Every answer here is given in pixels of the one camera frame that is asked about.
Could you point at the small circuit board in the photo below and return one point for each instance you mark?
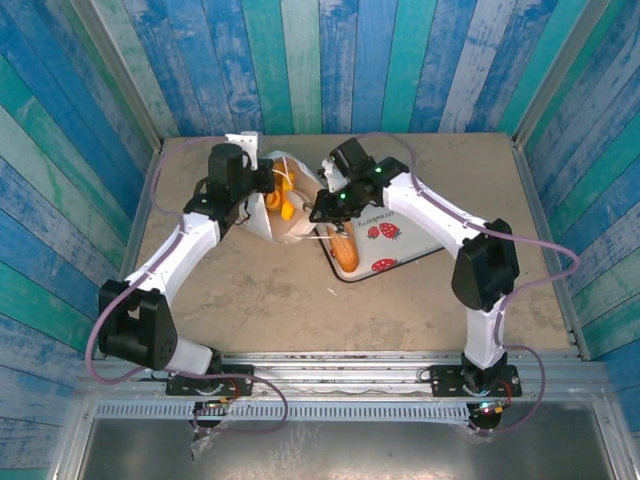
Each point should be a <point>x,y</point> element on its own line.
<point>212,404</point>
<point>487,409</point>

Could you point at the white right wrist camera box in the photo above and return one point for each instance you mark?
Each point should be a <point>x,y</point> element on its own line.
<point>332,175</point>

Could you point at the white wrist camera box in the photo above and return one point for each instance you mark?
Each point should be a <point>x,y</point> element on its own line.
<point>332,175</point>
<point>245,142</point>

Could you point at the clear plastic scrap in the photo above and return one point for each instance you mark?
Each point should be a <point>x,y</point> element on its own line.
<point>202,442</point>

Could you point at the left small circuit board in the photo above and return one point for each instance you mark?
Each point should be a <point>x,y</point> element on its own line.
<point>212,404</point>

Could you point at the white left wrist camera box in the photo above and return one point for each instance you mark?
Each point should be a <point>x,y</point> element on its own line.
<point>245,142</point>

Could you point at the aluminium side rail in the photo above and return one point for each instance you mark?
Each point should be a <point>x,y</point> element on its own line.
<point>142,210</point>
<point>540,210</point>

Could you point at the tan fake baguette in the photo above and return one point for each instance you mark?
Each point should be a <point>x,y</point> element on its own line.
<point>345,252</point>

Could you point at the white printed paper bag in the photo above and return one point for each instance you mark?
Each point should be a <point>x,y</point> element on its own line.
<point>260,220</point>

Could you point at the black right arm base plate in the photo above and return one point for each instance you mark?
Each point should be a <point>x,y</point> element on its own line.
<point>445,382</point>

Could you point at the light brown fake croissant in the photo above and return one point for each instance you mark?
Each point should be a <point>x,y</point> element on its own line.
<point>272,200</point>

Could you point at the grey metal sheet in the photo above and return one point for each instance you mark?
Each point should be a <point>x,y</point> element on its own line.
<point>350,450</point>

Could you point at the right small circuit board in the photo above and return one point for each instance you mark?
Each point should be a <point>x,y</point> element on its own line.
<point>487,409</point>

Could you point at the aluminium corner post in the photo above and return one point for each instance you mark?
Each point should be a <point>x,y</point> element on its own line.
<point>555,75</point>
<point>120,75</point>

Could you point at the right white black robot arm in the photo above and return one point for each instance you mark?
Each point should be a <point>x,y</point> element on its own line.
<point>435,205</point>

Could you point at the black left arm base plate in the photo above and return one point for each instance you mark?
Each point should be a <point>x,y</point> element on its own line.
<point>240,382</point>

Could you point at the white strawberry print tray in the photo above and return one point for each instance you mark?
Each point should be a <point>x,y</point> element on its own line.
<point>400,250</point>

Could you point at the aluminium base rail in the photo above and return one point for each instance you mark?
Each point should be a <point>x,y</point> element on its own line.
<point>340,375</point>

